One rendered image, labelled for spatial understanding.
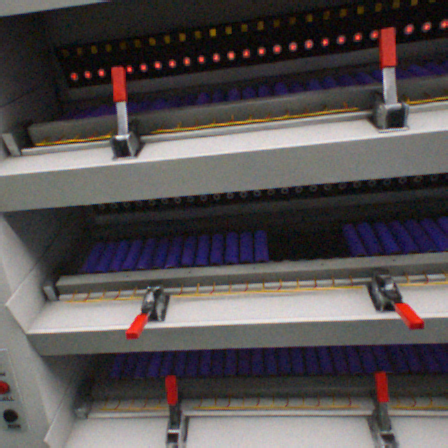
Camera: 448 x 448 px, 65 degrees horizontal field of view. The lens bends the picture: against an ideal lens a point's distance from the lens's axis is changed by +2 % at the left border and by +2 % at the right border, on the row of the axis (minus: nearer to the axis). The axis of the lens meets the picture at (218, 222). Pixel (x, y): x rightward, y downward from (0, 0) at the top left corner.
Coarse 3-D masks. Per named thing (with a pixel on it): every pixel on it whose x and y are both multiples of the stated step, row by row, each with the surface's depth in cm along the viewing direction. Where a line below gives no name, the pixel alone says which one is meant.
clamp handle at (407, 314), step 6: (384, 288) 38; (390, 288) 38; (390, 294) 37; (396, 294) 36; (390, 300) 36; (396, 300) 35; (396, 306) 34; (402, 306) 34; (408, 306) 34; (402, 312) 33; (408, 312) 33; (414, 312) 33; (402, 318) 33; (408, 318) 32; (414, 318) 32; (420, 318) 31; (408, 324) 31; (414, 324) 31; (420, 324) 31
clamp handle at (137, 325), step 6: (150, 294) 40; (150, 300) 41; (144, 306) 40; (150, 306) 40; (144, 312) 38; (138, 318) 37; (144, 318) 37; (132, 324) 36; (138, 324) 36; (144, 324) 36; (132, 330) 35; (138, 330) 35; (126, 336) 34; (132, 336) 34; (138, 336) 35
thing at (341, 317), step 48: (384, 192) 50; (432, 192) 49; (48, 288) 45; (288, 288) 42; (432, 288) 40; (48, 336) 42; (96, 336) 42; (144, 336) 41; (192, 336) 41; (240, 336) 40; (288, 336) 40; (336, 336) 39; (384, 336) 39; (432, 336) 38
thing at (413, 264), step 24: (240, 264) 44; (264, 264) 43; (288, 264) 43; (312, 264) 42; (336, 264) 41; (360, 264) 41; (384, 264) 40; (408, 264) 40; (432, 264) 40; (72, 288) 46; (96, 288) 45; (120, 288) 45; (144, 288) 45; (264, 288) 42; (312, 288) 41; (336, 288) 40
